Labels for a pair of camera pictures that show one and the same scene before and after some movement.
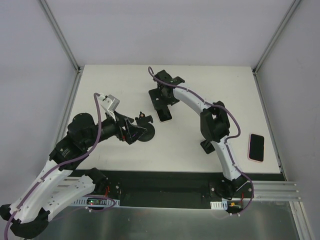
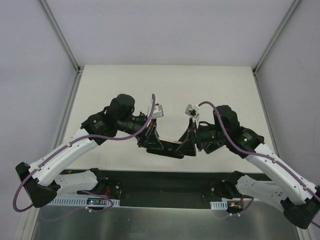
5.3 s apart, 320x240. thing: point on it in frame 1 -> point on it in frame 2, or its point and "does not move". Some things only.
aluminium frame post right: [290, 12] does not move
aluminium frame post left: [59, 35] does not move
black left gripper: [122, 127] -> [146, 133]
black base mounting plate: [149, 187] does not move
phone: [164, 114] -> [169, 149]
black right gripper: [159, 95] -> [195, 136]
